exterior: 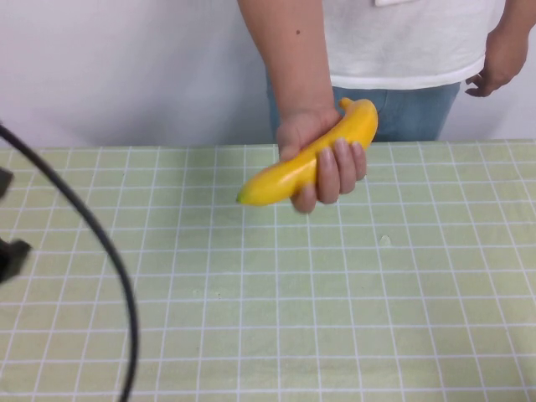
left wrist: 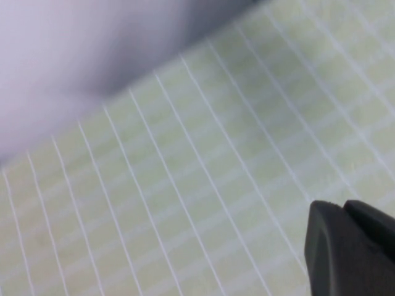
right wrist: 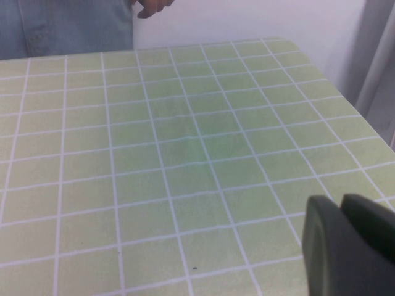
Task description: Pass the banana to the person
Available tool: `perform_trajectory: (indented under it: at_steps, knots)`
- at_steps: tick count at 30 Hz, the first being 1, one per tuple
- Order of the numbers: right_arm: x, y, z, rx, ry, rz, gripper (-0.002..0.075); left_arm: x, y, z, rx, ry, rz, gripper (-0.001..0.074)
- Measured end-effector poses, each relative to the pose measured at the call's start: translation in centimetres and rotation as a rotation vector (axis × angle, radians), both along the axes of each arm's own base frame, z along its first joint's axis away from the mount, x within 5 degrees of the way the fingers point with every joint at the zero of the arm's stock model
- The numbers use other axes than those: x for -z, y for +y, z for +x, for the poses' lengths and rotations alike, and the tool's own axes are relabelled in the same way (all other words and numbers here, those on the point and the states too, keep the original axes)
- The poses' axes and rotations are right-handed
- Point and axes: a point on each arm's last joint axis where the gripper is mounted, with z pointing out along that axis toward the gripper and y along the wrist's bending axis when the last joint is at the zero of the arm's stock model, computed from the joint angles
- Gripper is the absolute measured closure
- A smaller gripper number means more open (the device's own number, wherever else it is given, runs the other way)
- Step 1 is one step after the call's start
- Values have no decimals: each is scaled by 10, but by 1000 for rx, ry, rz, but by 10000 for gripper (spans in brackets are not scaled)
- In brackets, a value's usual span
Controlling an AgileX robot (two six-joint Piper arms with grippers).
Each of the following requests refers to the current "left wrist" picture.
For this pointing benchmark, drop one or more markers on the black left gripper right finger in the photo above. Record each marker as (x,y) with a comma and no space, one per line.
(376,222)

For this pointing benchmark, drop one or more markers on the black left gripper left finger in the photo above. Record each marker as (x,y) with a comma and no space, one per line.
(339,262)

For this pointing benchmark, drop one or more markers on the green checked tablecloth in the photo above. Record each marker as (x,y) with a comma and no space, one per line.
(185,185)

